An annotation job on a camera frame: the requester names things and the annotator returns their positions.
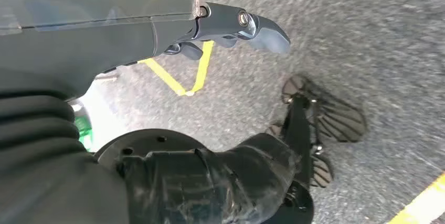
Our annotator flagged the black left robot foot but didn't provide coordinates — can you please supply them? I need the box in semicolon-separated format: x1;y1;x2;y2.
266;73;368;189

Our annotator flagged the green plastic object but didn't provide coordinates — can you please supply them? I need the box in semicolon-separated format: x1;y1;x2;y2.
71;102;94;152

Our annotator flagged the yellow floor tape square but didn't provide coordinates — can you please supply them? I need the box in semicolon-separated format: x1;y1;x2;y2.
138;40;215;97

